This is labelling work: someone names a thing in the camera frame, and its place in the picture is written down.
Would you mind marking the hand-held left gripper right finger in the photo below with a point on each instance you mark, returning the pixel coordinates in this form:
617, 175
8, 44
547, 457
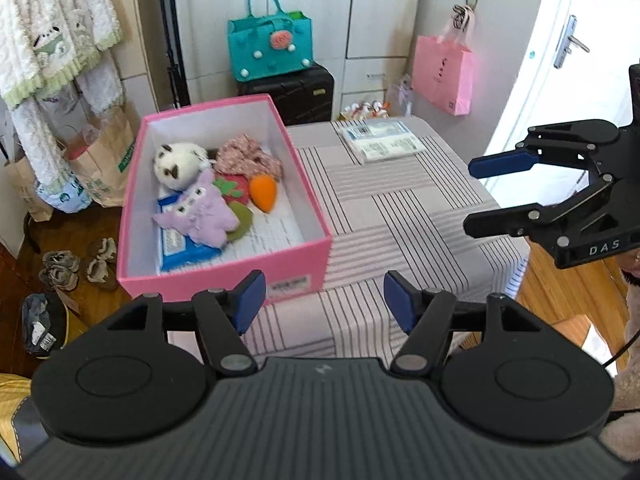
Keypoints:
400, 300

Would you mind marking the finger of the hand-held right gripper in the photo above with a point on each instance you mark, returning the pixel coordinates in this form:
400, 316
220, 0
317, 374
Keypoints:
505, 164
500, 222

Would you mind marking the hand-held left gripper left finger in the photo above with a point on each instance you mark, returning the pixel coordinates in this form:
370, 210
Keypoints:
247, 302

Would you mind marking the pink cardboard box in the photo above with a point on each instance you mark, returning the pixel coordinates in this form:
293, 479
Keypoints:
300, 265

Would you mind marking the olive green plush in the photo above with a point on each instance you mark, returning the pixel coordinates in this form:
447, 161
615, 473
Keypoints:
242, 220

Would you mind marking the blue wipes packet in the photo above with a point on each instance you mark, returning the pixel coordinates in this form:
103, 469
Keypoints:
180, 250

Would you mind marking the purple plush toy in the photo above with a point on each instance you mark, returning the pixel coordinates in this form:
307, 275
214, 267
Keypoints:
200, 210

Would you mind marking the orange carrot plush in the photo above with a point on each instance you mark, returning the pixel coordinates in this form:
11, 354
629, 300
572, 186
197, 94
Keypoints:
263, 192

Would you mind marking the red strawberry plush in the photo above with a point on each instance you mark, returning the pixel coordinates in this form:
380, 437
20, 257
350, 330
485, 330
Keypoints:
235, 187

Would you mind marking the pink floral scrunchie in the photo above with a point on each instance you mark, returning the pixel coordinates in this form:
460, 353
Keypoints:
245, 152

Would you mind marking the white cat plush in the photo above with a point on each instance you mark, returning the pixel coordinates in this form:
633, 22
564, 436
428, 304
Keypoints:
175, 162

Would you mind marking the person's right forearm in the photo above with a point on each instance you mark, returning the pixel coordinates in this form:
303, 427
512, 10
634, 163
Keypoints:
632, 310

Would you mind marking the person's right hand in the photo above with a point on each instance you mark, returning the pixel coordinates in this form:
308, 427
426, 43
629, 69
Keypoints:
632, 267

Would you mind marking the striped pink tablecloth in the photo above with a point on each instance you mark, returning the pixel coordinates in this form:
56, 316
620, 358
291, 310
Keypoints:
400, 220

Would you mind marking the pink paper bag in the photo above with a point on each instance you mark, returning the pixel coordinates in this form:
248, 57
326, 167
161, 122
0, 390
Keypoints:
442, 75

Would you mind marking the white tissue packet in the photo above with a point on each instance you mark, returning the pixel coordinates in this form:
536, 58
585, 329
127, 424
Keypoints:
385, 147

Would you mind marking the clear plastic bag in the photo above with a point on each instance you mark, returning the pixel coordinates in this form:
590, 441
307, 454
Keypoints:
402, 95

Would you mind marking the yellow drink bottle pack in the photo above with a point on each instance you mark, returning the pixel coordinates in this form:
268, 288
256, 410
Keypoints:
362, 110

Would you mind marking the white door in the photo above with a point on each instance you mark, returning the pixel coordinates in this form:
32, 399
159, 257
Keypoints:
590, 35

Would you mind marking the grey sneaker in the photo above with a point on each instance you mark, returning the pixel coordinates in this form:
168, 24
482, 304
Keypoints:
60, 261
57, 278

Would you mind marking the brown paper bag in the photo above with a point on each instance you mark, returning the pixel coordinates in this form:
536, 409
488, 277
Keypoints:
110, 160
25, 195

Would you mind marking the dark bag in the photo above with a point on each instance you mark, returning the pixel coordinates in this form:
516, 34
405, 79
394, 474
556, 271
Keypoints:
40, 320

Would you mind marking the blue white plastic bag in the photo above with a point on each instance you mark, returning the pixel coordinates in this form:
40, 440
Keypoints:
65, 197

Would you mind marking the black suitcase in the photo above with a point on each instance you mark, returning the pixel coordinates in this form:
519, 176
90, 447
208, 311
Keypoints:
300, 95

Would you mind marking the white wardrobe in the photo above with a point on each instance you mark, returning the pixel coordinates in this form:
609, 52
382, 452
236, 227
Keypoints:
325, 10

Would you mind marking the black garment rack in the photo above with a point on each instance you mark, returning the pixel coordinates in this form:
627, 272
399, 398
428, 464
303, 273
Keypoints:
175, 75

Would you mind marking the teal felt tote bag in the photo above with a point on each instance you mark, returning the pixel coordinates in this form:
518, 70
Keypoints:
270, 60

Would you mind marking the yellow cloth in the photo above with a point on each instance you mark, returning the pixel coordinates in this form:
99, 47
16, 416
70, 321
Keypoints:
12, 410

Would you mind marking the fluffy white pants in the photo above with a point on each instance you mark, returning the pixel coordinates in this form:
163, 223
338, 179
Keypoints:
100, 85

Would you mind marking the fluffy white green cardigan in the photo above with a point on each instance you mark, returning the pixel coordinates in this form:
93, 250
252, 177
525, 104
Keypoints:
60, 20

